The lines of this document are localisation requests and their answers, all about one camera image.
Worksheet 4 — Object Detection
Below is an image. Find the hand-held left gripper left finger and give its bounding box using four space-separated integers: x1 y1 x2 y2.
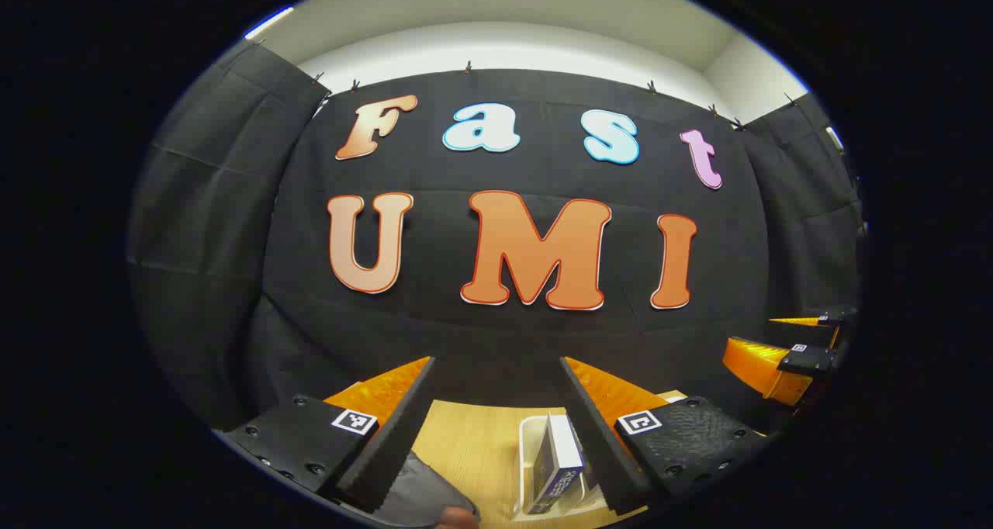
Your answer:
217 356 437 514

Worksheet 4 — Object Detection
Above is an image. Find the blue cover book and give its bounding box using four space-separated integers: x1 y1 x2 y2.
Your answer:
528 413 587 514

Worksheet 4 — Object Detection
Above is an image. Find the white bookshelf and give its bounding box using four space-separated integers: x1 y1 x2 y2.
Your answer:
517 413 607 523

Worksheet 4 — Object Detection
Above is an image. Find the ceiling light strip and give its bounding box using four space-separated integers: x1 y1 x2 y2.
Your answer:
244 5 296 41

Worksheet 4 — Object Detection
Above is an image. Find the grey schoolbag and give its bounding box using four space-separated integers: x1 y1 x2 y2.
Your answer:
379 451 479 528

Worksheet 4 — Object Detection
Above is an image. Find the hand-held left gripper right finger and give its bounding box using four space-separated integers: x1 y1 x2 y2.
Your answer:
560 356 772 516

